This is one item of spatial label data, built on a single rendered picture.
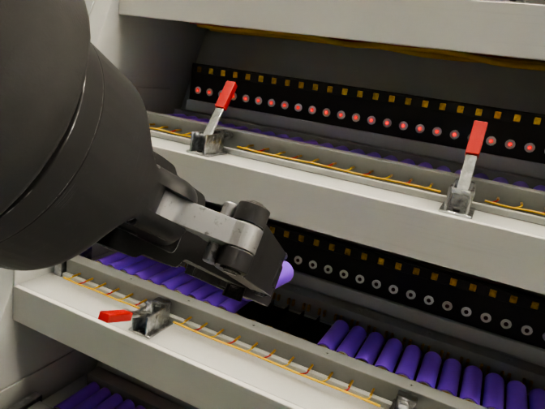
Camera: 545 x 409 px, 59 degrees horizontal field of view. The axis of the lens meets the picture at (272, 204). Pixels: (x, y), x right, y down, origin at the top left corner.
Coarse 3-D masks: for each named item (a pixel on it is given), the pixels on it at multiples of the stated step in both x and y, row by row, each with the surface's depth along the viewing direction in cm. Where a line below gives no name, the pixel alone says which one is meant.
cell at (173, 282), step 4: (184, 272) 62; (176, 276) 60; (180, 276) 60; (184, 276) 61; (188, 276) 61; (168, 280) 59; (172, 280) 59; (176, 280) 59; (180, 280) 60; (184, 280) 60; (188, 280) 61; (160, 284) 58; (164, 284) 58; (168, 284) 58; (172, 284) 58; (176, 284) 59; (180, 284) 60; (168, 288) 58; (172, 288) 58
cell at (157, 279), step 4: (172, 268) 62; (176, 268) 63; (180, 268) 63; (184, 268) 64; (164, 272) 61; (168, 272) 61; (172, 272) 62; (176, 272) 62; (180, 272) 63; (152, 276) 59; (156, 276) 59; (160, 276) 60; (164, 276) 60; (168, 276) 61; (172, 276) 61; (152, 280) 58; (156, 280) 59; (160, 280) 59; (164, 280) 60
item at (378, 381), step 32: (96, 288) 57; (128, 288) 56; (160, 288) 56; (192, 320) 53; (224, 320) 51; (288, 352) 48; (320, 352) 47; (352, 384) 46; (384, 384) 44; (416, 384) 44
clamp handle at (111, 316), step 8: (152, 304) 50; (104, 312) 45; (112, 312) 45; (120, 312) 46; (128, 312) 47; (136, 312) 49; (144, 312) 50; (104, 320) 44; (112, 320) 45; (120, 320) 46; (128, 320) 47
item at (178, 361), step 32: (96, 256) 67; (32, 288) 56; (64, 288) 57; (320, 288) 61; (352, 288) 59; (32, 320) 56; (64, 320) 54; (96, 320) 52; (320, 320) 59; (416, 320) 56; (448, 320) 55; (96, 352) 52; (128, 352) 50; (160, 352) 48; (192, 352) 48; (224, 352) 49; (512, 352) 52; (544, 352) 51; (160, 384) 49; (192, 384) 47; (224, 384) 45; (256, 384) 45; (288, 384) 46; (320, 384) 46
